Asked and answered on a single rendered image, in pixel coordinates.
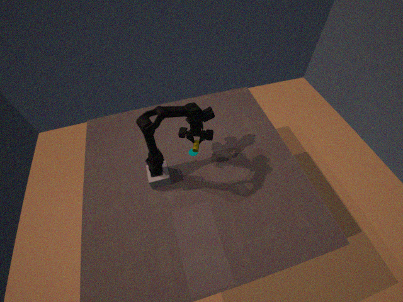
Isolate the yellow cylinder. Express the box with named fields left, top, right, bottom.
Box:
left=193, top=140, right=199, bottom=152

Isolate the cyan circle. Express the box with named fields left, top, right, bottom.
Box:
left=189, top=149, right=198, bottom=156

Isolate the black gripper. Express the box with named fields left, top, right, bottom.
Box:
left=178, top=126, right=213, bottom=144

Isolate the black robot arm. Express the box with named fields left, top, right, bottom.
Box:
left=136, top=103, right=215, bottom=177

